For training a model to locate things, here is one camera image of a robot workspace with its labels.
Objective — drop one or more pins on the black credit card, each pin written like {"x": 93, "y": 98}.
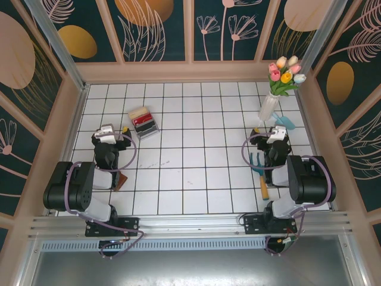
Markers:
{"x": 145, "y": 126}

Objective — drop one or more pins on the red credit card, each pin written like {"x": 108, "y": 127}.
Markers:
{"x": 142, "y": 120}

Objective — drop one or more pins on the beige credit card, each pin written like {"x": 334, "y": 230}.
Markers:
{"x": 138, "y": 112}

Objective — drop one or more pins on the brown-red book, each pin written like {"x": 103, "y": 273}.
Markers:
{"x": 122, "y": 180}

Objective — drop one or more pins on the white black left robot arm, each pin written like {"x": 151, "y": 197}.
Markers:
{"x": 74, "y": 190}

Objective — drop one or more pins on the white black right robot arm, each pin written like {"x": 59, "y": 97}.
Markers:
{"x": 309, "y": 178}

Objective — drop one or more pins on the white ribbed vase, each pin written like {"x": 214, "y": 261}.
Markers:
{"x": 268, "y": 107}

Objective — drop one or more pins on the light blue toy trowel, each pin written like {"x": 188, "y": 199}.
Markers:
{"x": 286, "y": 122}

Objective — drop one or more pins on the colourful tulip bouquet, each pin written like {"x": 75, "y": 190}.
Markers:
{"x": 281, "y": 85}

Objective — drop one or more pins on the green circuit board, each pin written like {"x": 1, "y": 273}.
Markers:
{"x": 290, "y": 242}

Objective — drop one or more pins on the grey metal sheet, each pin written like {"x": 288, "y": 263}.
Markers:
{"x": 190, "y": 268}

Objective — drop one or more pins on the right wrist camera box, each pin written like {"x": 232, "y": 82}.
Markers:
{"x": 275, "y": 135}

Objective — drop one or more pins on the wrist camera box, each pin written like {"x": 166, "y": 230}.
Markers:
{"x": 275, "y": 135}
{"x": 107, "y": 135}

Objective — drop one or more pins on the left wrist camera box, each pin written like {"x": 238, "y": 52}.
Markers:
{"x": 107, "y": 135}

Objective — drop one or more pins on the aluminium table edge rail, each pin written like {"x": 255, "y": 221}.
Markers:
{"x": 309, "y": 128}
{"x": 73, "y": 128}

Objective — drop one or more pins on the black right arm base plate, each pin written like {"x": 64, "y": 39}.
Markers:
{"x": 253, "y": 225}

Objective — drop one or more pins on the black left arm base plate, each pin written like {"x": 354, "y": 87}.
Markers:
{"x": 131, "y": 226}

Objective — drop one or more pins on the aluminium mounting rail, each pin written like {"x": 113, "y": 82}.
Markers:
{"x": 190, "y": 223}

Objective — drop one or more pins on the aluminium corner post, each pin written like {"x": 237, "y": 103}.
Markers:
{"x": 59, "y": 50}
{"x": 315, "y": 38}

